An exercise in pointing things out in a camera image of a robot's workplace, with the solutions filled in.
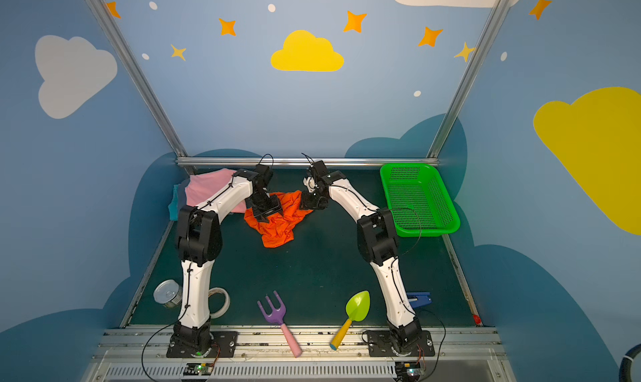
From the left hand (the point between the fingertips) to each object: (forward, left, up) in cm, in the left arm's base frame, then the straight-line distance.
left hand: (280, 215), depth 97 cm
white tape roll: (-34, +15, -5) cm, 38 cm away
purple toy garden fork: (-36, -3, -6) cm, 36 cm away
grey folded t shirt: (+10, +43, 0) cm, 44 cm away
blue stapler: (-30, -49, -5) cm, 58 cm away
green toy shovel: (-32, -29, -7) cm, 44 cm away
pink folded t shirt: (+11, +34, +3) cm, 36 cm away
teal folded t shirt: (+6, +46, -3) cm, 47 cm away
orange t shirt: (-6, 0, -3) cm, 7 cm away
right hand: (+4, -10, +2) cm, 11 cm away
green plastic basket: (+13, -61, -7) cm, 63 cm away
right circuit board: (-49, -42, -7) cm, 65 cm away
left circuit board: (-50, +19, -7) cm, 54 cm away
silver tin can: (-31, +32, -1) cm, 45 cm away
